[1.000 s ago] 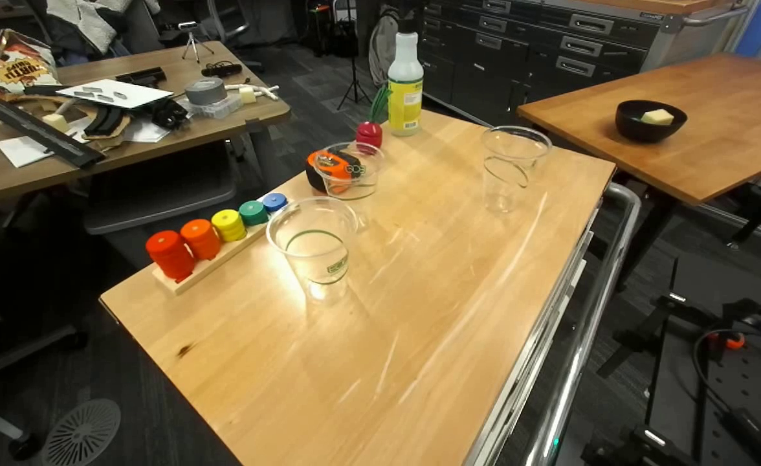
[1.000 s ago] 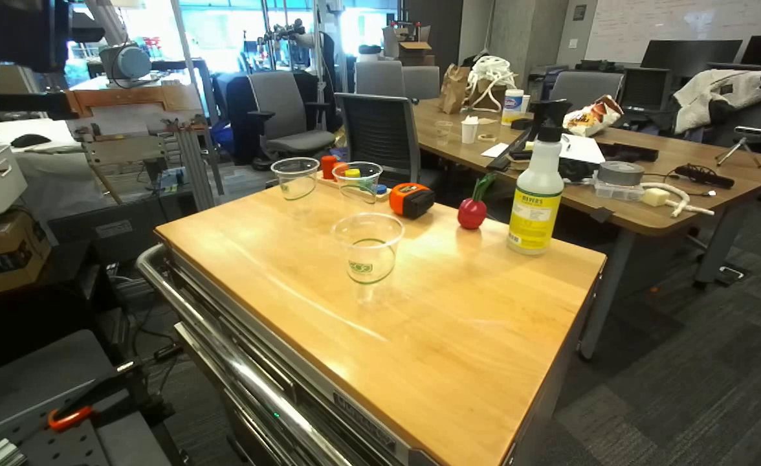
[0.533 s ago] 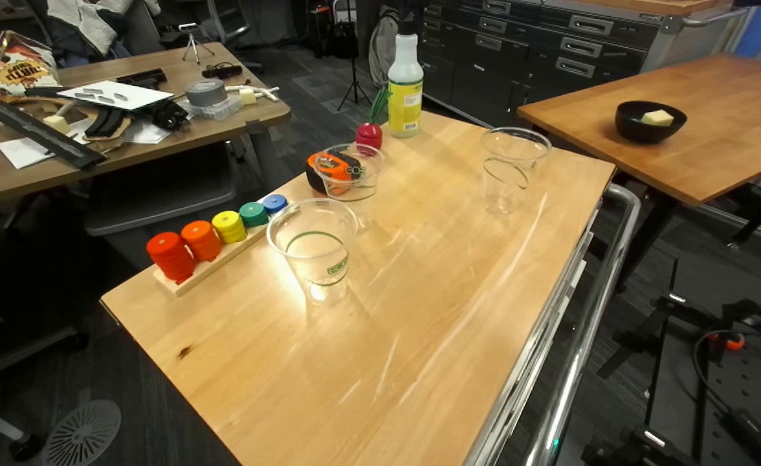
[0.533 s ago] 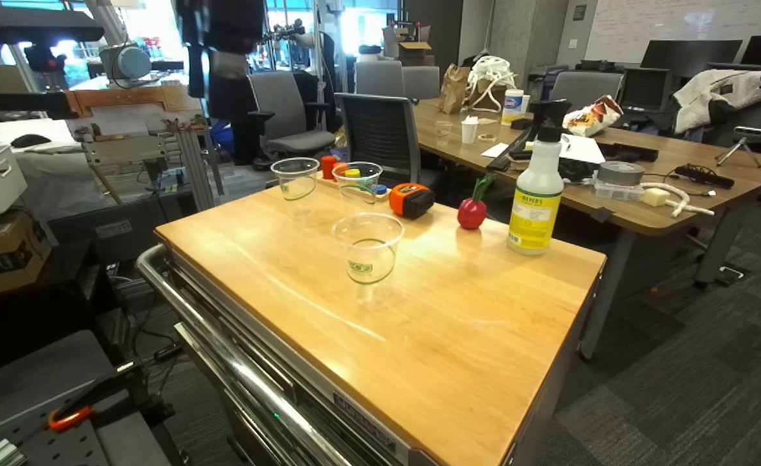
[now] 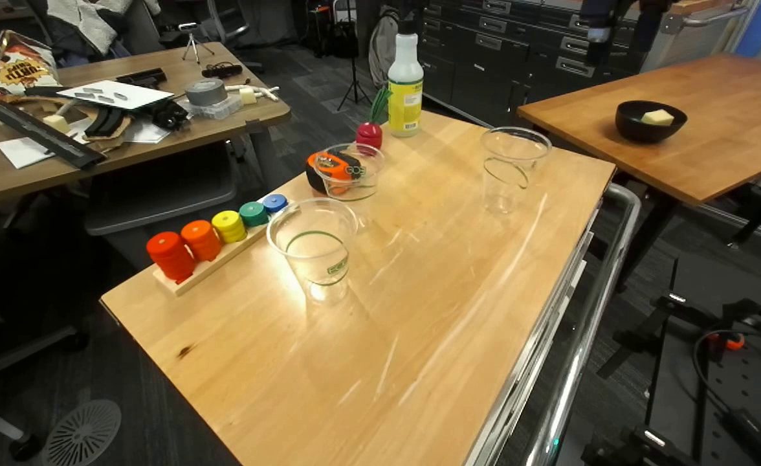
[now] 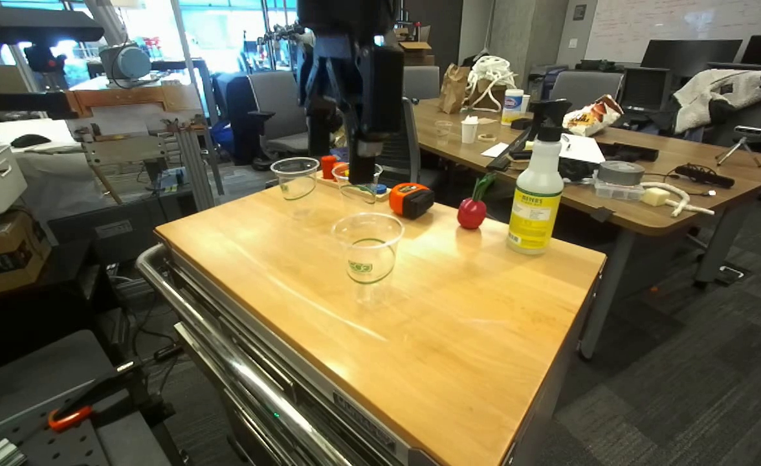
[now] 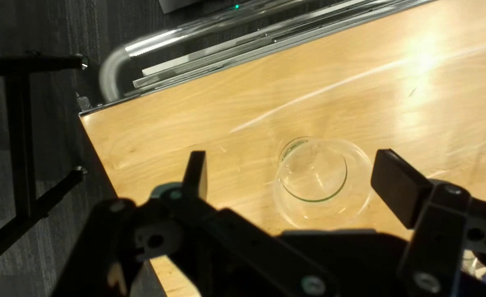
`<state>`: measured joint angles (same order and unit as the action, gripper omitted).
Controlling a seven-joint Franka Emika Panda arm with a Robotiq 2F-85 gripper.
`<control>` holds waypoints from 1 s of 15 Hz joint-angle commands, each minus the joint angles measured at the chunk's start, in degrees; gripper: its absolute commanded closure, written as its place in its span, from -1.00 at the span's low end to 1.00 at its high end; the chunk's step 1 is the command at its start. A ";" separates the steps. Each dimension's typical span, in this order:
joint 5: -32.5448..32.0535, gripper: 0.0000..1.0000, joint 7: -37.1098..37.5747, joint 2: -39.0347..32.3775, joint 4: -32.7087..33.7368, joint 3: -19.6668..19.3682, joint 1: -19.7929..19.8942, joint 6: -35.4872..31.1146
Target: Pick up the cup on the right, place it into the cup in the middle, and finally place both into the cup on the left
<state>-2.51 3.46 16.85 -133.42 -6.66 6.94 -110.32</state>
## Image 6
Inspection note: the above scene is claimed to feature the coiled white cable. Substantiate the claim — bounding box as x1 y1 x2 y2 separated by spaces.
467 52 518 114

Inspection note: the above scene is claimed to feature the brown wooden office desk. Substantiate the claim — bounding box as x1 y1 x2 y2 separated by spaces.
410 97 761 364

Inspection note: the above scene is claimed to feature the colourful snack bag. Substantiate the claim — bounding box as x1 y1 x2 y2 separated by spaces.
562 90 625 138

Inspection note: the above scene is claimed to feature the small black monitor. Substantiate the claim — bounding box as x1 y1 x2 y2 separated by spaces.
621 66 676 114

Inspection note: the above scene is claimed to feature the orange black tape measure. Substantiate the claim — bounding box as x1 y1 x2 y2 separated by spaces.
386 179 437 221

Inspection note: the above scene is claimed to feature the black remote control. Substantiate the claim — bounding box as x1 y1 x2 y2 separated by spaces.
674 162 738 191

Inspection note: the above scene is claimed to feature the orange handle clamp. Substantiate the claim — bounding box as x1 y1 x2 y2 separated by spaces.
47 404 96 435

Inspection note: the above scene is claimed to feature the grey office chair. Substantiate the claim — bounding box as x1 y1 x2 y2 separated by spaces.
552 71 626 111
245 71 311 164

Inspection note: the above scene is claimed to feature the grey tape roll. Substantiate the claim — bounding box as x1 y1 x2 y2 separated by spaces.
592 158 648 203

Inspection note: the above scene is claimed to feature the white paper sheet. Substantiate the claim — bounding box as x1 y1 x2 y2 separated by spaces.
559 132 608 169

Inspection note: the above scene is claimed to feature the white cloth jacket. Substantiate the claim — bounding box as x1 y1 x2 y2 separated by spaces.
674 66 761 138

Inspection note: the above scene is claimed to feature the white tub blue label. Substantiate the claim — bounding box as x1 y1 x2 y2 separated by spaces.
500 85 530 131

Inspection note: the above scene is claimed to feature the brown cardboard box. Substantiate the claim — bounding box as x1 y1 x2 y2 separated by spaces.
0 210 55 305

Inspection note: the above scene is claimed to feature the black office chair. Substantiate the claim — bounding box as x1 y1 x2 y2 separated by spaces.
714 97 761 171

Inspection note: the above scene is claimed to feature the red toy cherry green stem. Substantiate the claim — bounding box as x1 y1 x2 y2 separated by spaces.
456 173 496 233

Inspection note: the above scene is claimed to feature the white hose piece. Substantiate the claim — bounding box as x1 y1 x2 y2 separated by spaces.
636 179 718 221

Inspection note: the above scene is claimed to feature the grey metal platform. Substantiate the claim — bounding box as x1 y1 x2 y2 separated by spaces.
0 329 175 466

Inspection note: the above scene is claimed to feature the grey round motor housing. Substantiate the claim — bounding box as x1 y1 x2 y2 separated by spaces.
98 40 155 85

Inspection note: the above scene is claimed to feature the small white cup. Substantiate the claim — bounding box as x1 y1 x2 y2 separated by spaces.
458 114 481 145

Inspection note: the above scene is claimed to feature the yellow label spray bottle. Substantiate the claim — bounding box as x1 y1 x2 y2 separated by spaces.
505 98 573 257

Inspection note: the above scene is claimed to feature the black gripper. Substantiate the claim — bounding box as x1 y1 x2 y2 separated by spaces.
346 127 386 186

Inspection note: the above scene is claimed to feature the brown paper bag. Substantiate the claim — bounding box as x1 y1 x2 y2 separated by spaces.
437 63 473 118

